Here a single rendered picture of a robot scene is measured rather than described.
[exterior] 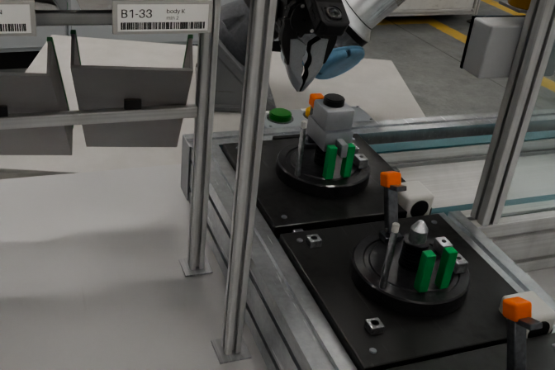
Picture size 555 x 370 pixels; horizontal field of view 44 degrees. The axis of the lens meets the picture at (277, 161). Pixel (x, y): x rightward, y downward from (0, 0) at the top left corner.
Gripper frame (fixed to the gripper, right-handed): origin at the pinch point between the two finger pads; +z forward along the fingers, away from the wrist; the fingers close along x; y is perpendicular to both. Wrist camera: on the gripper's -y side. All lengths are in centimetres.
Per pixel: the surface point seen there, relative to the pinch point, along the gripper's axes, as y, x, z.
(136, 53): 73, 12, 21
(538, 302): -45.7, -11.1, 7.9
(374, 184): -14.9, -6.9, 9.9
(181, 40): 288, -54, 92
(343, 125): -13.1, -1.1, 0.8
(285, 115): 9.8, -2.2, 9.7
